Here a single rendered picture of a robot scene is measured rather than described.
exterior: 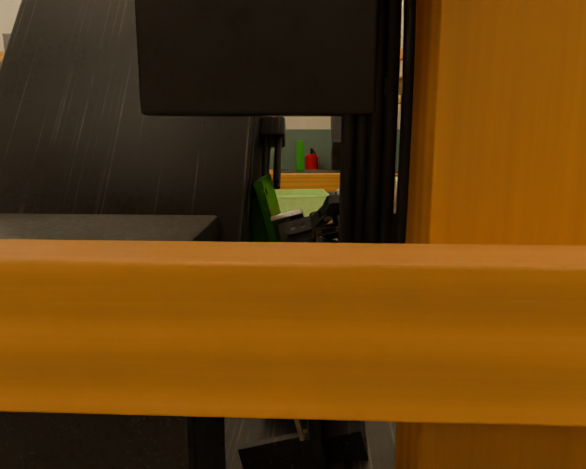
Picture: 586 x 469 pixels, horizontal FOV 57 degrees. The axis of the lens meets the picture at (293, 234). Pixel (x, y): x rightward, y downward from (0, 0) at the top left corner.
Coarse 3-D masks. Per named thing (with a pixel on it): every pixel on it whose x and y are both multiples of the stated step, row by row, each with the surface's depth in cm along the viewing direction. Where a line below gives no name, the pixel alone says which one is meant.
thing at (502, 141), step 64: (448, 0) 29; (512, 0) 29; (576, 0) 29; (448, 64) 30; (512, 64) 30; (576, 64) 30; (448, 128) 31; (512, 128) 31; (576, 128) 30; (448, 192) 32; (512, 192) 31; (576, 192) 31; (448, 448) 35; (512, 448) 35; (576, 448) 34
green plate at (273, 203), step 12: (264, 180) 70; (264, 192) 67; (252, 204) 69; (264, 204) 68; (276, 204) 77; (252, 216) 69; (264, 216) 68; (252, 228) 70; (264, 228) 70; (264, 240) 70; (276, 240) 69
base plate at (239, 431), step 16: (240, 432) 79; (256, 432) 79; (272, 432) 79; (288, 432) 79; (368, 432) 79; (384, 432) 79; (368, 448) 75; (384, 448) 75; (240, 464) 72; (336, 464) 72; (352, 464) 72; (368, 464) 72; (384, 464) 72
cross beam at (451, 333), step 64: (0, 256) 29; (64, 256) 29; (128, 256) 29; (192, 256) 29; (256, 256) 29; (320, 256) 29; (384, 256) 29; (448, 256) 29; (512, 256) 29; (576, 256) 29; (0, 320) 29; (64, 320) 29; (128, 320) 29; (192, 320) 29; (256, 320) 29; (320, 320) 28; (384, 320) 28; (448, 320) 28; (512, 320) 28; (576, 320) 28; (0, 384) 30; (64, 384) 30; (128, 384) 30; (192, 384) 30; (256, 384) 29; (320, 384) 29; (384, 384) 29; (448, 384) 29; (512, 384) 29; (576, 384) 28
